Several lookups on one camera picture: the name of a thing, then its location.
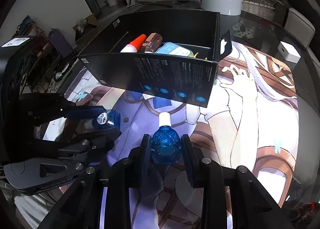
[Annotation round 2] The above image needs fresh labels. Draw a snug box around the blue faceted bottle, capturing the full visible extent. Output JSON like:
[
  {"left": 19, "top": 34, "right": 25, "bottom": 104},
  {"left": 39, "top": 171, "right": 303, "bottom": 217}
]
[{"left": 151, "top": 112, "right": 181, "bottom": 165}]

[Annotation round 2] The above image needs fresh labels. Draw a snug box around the blue bottle with label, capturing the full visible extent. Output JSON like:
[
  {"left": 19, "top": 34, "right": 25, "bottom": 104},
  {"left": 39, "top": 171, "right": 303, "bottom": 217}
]
[{"left": 84, "top": 109, "right": 120, "bottom": 130}]

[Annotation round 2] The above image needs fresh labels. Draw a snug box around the black cardboard box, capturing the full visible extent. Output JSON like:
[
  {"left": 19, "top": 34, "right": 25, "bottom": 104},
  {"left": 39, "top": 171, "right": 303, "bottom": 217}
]
[{"left": 78, "top": 9, "right": 232, "bottom": 107}]

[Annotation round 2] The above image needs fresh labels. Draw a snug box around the white glue bottle red cap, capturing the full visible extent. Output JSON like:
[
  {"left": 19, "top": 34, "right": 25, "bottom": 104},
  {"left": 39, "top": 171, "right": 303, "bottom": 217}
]
[{"left": 120, "top": 34, "right": 146, "bottom": 53}]

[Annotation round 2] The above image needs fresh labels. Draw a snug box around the green blue plastic case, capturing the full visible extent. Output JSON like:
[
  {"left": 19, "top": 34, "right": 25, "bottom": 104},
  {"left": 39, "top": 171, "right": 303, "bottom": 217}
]
[{"left": 155, "top": 42, "right": 194, "bottom": 57}]

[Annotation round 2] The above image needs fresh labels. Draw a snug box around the amber handle screwdriver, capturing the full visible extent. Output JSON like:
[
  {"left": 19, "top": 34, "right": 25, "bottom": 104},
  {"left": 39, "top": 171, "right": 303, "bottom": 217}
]
[{"left": 139, "top": 33, "right": 163, "bottom": 53}]

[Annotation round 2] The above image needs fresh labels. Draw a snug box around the purple tall box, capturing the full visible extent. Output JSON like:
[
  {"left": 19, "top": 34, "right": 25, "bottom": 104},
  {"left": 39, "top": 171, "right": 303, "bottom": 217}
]
[{"left": 48, "top": 28, "right": 73, "bottom": 57}]

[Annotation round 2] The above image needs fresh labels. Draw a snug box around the brown cardboard box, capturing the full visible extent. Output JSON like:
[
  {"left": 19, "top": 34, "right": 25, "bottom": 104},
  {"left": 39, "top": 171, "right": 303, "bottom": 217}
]
[{"left": 73, "top": 14, "right": 99, "bottom": 44}]

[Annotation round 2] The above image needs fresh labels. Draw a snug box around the anime printed desk mat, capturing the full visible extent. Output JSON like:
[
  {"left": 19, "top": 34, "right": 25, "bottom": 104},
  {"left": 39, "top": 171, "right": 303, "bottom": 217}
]
[{"left": 67, "top": 42, "right": 299, "bottom": 228}]

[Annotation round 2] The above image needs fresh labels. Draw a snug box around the small white charger cube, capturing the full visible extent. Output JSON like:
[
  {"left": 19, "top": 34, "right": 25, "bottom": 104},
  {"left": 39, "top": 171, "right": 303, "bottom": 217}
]
[{"left": 278, "top": 41, "right": 300, "bottom": 63}]

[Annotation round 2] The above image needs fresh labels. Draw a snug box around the grey sofa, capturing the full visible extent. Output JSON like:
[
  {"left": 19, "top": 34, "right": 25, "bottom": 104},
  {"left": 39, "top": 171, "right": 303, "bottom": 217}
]
[{"left": 285, "top": 7, "right": 316, "bottom": 48}]

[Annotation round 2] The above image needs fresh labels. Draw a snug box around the wicker basket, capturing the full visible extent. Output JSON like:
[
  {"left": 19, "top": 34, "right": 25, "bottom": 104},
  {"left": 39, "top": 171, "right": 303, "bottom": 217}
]
[{"left": 241, "top": 0, "right": 275, "bottom": 21}]

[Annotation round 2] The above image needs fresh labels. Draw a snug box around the black jacket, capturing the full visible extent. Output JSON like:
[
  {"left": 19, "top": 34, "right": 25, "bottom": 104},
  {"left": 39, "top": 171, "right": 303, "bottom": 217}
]
[{"left": 287, "top": 0, "right": 319, "bottom": 20}]

